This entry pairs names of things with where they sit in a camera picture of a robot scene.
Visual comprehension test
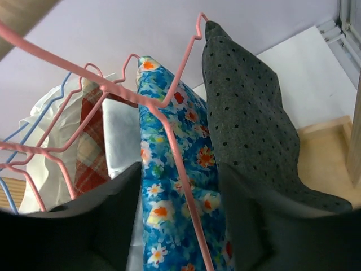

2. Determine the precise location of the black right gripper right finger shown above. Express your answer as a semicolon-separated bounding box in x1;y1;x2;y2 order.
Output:
219;163;360;270

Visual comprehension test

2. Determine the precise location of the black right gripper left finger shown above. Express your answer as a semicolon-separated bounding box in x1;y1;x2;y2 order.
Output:
1;162;141;270

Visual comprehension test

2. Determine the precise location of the blue floral skirt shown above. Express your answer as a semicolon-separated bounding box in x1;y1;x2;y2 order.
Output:
136;56;235;271

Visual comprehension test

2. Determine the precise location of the pink wire hanger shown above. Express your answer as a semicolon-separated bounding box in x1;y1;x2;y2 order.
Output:
0;53;142;213
1;13;214;270
36;62;103;148

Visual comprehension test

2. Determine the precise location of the grey polka dot skirt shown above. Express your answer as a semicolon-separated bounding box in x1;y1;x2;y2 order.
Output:
202;21;352;213

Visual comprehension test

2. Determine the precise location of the red plaid skirt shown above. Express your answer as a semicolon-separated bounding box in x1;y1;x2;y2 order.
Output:
74;95;120;195

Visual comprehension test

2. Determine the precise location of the white ruffled skirt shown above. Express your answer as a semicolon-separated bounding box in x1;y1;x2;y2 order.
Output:
17;72;119;215

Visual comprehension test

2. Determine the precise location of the wooden clothes rack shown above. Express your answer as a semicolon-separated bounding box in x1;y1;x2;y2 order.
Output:
1;1;360;208

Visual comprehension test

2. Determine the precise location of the aluminium frame post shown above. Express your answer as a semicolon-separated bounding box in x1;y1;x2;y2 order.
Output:
318;0;360;87

